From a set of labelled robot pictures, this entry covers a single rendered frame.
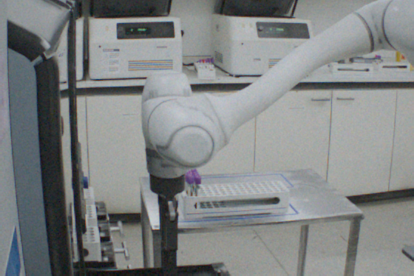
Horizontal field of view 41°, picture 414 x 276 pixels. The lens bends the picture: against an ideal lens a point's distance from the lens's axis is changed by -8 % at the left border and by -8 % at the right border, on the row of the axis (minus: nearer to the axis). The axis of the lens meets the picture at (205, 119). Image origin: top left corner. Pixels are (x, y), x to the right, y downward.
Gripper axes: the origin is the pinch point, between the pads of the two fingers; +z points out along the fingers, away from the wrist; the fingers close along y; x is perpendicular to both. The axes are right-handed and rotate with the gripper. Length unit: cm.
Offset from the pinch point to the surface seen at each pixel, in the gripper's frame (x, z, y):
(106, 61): -1, -16, -225
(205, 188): 16.4, -3.4, -36.4
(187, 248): 39, 85, -183
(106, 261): -13.8, 2.6, -5.2
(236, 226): 21.6, 3.1, -22.4
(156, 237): 0.4, 5.0, -23.4
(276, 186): 36.3, -3.6, -33.7
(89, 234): -17.2, -1.7, -11.5
